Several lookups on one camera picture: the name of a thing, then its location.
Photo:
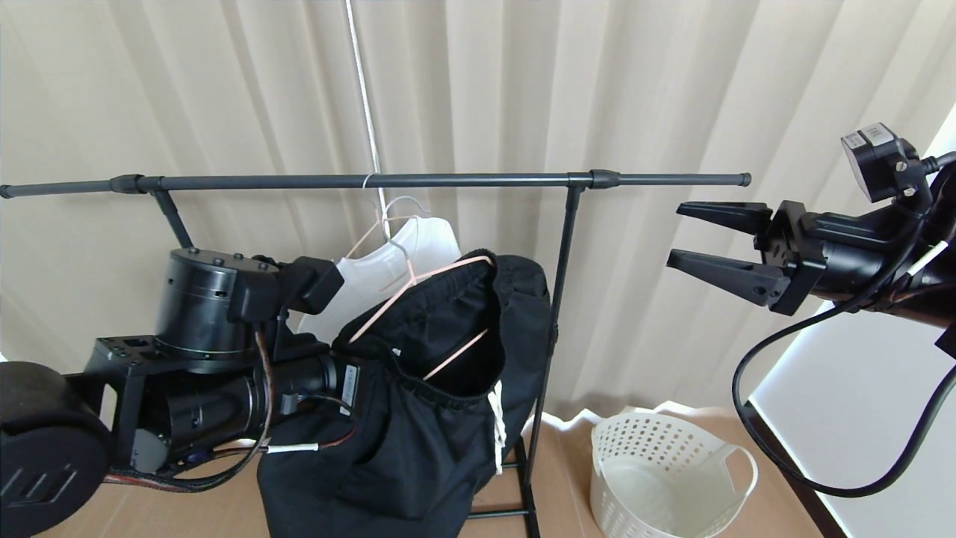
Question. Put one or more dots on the white printed t-shirt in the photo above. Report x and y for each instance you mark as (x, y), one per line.
(373, 284)

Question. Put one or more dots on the white laundry basket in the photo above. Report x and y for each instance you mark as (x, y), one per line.
(665, 493)

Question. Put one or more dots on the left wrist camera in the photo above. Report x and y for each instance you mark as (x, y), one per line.
(317, 284)

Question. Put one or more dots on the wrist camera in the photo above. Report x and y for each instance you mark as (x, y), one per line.
(881, 161)
(317, 284)

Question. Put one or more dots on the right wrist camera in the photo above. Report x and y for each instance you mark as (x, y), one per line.
(881, 161)

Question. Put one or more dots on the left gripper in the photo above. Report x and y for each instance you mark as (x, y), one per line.
(321, 388)

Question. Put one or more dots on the black clothes rack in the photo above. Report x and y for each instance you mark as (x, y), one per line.
(261, 181)

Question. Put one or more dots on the black garment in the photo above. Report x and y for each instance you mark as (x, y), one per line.
(418, 448)

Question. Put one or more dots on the pink clothes hanger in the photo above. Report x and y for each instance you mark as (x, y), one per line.
(362, 237)
(388, 299)

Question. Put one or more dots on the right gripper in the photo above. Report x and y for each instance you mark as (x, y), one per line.
(851, 246)

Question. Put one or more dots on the beige curtain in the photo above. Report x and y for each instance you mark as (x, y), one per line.
(672, 90)

